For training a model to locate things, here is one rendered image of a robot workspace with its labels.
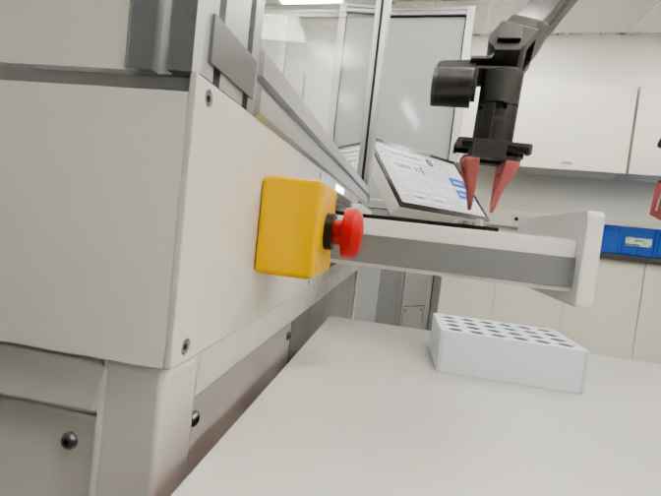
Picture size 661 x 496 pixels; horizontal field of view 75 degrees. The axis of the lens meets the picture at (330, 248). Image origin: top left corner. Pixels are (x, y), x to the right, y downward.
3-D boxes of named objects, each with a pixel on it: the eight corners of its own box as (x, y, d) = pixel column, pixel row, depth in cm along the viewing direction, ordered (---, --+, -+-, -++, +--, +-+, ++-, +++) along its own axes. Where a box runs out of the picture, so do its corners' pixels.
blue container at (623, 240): (657, 259, 357) (661, 232, 356) (684, 262, 317) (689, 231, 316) (576, 250, 372) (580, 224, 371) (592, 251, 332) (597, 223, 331)
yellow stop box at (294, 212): (335, 273, 37) (345, 190, 37) (320, 281, 30) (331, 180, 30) (279, 266, 38) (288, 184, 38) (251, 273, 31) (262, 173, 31)
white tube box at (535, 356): (549, 364, 45) (554, 329, 45) (583, 394, 37) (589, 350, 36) (429, 346, 47) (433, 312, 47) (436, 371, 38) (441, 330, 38)
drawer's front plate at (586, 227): (521, 281, 76) (529, 219, 76) (592, 310, 48) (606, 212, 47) (510, 279, 77) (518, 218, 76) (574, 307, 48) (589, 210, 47)
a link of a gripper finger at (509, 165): (454, 210, 68) (463, 150, 67) (501, 216, 67) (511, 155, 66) (460, 207, 61) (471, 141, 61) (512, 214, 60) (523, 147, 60)
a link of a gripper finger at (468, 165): (451, 209, 68) (460, 150, 68) (498, 216, 67) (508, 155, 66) (456, 207, 61) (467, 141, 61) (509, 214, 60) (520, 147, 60)
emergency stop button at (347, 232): (362, 259, 35) (367, 211, 35) (357, 262, 31) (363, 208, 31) (326, 254, 36) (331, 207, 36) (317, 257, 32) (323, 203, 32)
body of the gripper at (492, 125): (451, 156, 68) (458, 109, 67) (518, 164, 66) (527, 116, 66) (456, 149, 61) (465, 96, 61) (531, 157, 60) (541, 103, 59)
